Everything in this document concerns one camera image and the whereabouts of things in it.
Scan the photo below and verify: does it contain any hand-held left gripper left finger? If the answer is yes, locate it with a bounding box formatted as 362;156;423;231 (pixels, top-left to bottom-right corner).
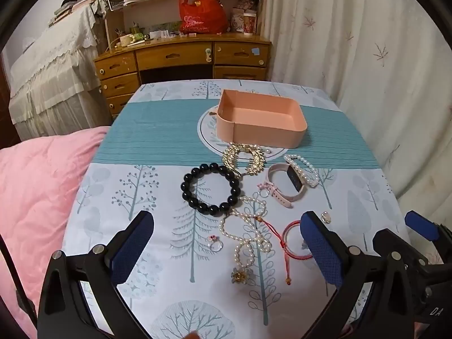
37;210;155;339

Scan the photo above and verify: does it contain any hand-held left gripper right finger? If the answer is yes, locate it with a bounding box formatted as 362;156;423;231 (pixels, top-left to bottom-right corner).
299;211;412;339

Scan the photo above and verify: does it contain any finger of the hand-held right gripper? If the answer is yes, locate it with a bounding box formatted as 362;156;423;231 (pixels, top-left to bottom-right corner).
372;229;429;276
405;210;452;265

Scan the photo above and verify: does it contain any red string bracelet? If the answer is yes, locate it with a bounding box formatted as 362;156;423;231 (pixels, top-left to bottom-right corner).
259;219;315;286

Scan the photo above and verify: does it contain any long pearl necklace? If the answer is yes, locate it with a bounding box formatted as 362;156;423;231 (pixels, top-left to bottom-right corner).
219;194;272;285

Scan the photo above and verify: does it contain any pink smartwatch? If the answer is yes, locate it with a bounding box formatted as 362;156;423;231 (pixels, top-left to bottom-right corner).
259;162;305;209

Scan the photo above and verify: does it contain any black bead bracelet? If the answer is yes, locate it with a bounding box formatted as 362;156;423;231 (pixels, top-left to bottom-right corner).
180;162;241;215

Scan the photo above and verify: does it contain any pink plastic box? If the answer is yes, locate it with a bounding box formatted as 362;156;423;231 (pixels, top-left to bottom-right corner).
215;89;308;149

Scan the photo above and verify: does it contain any pink quilt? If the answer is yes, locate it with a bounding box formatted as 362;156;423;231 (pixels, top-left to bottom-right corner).
0;126;112;339

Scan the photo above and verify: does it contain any wooden desk with hutch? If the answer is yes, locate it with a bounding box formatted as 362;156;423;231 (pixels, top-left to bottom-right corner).
94;0;272;121

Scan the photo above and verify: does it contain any white lace cover cloth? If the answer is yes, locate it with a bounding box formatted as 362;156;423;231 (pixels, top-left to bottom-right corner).
8;0;114;142

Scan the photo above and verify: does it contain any white patterned curtain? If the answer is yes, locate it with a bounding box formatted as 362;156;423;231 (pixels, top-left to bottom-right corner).
263;0;452;227

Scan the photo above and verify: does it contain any red and white cup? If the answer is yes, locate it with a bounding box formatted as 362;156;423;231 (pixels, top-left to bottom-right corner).
243;12;258;36

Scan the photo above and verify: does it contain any red plastic bag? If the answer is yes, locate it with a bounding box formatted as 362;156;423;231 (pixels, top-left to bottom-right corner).
178;0;229;36

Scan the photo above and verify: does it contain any stack of books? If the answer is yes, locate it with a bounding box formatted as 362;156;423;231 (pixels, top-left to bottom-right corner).
53;0;99;25

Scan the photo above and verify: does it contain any short pearl bracelet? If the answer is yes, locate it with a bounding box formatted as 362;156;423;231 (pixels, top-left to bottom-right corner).
283;153;319;188

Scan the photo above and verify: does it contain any black cable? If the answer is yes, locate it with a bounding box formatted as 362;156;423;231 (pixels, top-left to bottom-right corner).
0;233;38;329

